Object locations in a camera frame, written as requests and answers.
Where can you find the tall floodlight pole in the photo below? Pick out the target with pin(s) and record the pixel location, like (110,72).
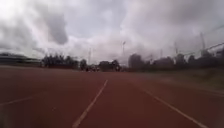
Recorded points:
(123,50)

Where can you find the red running track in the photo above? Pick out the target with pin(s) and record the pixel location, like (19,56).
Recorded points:
(126,106)

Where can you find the distant row of trees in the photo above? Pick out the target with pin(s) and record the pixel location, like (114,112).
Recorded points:
(60,62)

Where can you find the dry grass strip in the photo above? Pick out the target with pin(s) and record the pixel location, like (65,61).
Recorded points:
(203,78)

